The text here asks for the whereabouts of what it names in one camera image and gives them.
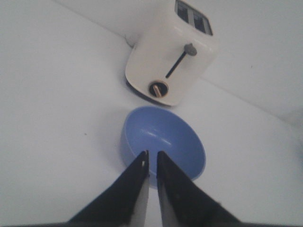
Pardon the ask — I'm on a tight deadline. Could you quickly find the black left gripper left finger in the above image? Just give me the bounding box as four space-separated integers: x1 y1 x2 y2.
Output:
67 150 150 227

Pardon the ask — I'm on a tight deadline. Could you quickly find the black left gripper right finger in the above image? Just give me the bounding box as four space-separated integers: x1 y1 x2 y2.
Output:
156 150 242 227

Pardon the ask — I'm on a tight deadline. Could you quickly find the blue bowl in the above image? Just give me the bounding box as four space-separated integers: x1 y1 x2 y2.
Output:
120 106 206 188

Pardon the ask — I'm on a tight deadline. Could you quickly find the cream two-slot toaster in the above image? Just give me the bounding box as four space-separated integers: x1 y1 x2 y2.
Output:
125 0 219 106

